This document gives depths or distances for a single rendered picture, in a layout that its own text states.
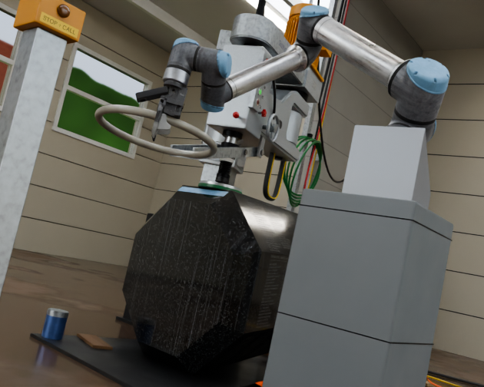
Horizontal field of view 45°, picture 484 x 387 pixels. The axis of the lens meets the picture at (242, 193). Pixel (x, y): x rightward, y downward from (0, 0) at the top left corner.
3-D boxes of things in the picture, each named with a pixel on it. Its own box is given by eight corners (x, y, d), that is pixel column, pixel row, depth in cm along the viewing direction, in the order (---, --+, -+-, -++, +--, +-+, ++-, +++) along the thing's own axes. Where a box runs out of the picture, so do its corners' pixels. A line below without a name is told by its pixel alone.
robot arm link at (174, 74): (165, 64, 203) (165, 74, 213) (161, 77, 202) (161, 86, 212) (190, 72, 204) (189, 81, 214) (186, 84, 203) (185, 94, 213)
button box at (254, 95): (253, 111, 283) (265, 57, 286) (258, 112, 282) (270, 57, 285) (247, 107, 275) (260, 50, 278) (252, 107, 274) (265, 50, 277)
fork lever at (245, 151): (232, 153, 313) (233, 143, 313) (265, 157, 305) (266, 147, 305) (162, 154, 251) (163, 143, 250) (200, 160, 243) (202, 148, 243)
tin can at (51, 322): (66, 339, 278) (73, 312, 280) (50, 339, 270) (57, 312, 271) (52, 334, 283) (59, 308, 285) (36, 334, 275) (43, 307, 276)
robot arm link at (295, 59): (303, 57, 260) (192, 106, 220) (307, 31, 252) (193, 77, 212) (323, 67, 255) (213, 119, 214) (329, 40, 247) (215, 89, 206)
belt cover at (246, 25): (280, 105, 373) (285, 81, 375) (317, 109, 363) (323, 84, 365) (217, 42, 286) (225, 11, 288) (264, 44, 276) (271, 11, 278)
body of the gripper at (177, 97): (178, 117, 202) (188, 85, 204) (154, 110, 201) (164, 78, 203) (177, 123, 210) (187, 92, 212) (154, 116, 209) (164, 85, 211)
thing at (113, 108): (136, 150, 259) (138, 144, 259) (234, 165, 239) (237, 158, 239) (67, 105, 215) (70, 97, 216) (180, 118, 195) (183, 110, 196)
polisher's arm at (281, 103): (264, 175, 361) (280, 100, 366) (299, 180, 351) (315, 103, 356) (213, 143, 294) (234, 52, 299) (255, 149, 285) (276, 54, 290)
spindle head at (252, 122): (232, 148, 316) (250, 70, 321) (270, 153, 307) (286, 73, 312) (203, 129, 283) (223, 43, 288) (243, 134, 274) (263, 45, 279)
